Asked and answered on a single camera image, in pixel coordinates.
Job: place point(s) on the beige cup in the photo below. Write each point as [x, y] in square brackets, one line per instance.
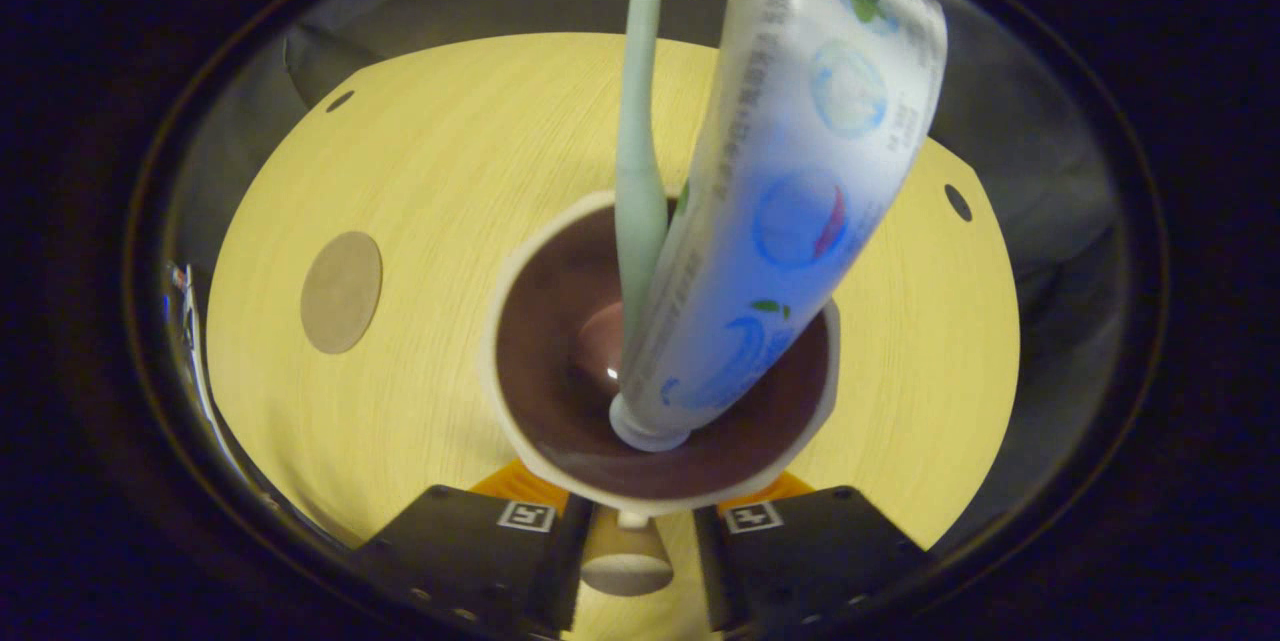
[560, 391]

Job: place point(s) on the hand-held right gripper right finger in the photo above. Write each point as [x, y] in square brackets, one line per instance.
[800, 561]

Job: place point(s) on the pale green toothbrush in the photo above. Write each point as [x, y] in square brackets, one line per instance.
[638, 171]

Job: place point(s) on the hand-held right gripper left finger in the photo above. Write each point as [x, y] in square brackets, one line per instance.
[470, 551]

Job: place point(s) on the white toothpaste tube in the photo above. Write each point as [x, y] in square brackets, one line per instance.
[800, 171]

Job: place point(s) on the round brown coaster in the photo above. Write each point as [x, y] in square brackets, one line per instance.
[341, 292]

